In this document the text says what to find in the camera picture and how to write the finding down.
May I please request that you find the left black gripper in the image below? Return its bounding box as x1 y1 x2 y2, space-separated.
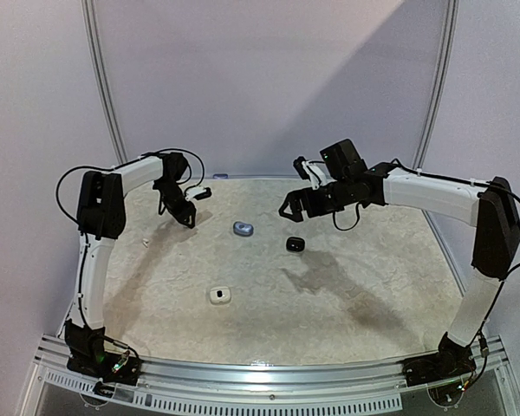
156 179 198 226

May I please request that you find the black earbud case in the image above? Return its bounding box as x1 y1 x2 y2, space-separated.
285 237 306 253

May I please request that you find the purple earbud charging case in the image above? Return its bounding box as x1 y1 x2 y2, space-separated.
232 221 255 237

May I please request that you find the white earbud case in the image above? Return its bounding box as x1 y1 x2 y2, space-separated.
209 286 231 305

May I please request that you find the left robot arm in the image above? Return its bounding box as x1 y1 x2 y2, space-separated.
55 148 211 376

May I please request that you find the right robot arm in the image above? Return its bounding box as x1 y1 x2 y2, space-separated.
278 139 520 378

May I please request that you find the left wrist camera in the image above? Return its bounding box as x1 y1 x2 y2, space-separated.
184 185 212 201

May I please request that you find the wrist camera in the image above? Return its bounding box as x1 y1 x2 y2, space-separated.
184 185 212 201
293 156 328 191

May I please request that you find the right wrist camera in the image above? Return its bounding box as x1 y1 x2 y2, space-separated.
293 156 328 191

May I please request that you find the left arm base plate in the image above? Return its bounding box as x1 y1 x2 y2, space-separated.
67 349 143 386

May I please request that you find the aluminium front rail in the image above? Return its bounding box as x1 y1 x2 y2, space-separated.
22 336 520 415

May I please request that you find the left aluminium corner post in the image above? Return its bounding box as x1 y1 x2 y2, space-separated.
81 0 128 163

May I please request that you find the aluminium corner post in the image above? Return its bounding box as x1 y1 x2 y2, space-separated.
81 0 128 163
411 0 460 170

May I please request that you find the right aluminium corner post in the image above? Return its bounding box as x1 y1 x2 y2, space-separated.
411 0 460 170

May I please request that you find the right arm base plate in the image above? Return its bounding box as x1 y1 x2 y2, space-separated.
400 353 488 390

